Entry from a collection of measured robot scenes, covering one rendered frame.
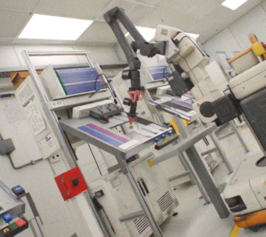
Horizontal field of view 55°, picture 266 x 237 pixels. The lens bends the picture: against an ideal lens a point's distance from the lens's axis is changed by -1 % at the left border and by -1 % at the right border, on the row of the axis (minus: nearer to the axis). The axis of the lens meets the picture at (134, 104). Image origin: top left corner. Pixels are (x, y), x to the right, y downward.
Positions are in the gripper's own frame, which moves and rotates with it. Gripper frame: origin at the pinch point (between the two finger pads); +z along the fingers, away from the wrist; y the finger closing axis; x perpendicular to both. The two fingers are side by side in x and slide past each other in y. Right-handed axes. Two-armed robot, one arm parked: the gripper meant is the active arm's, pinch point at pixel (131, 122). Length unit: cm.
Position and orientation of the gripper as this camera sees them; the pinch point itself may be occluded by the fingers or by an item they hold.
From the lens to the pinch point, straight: 234.1
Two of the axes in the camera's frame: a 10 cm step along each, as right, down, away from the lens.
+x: 8.1, 2.8, -5.2
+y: -5.7, 1.6, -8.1
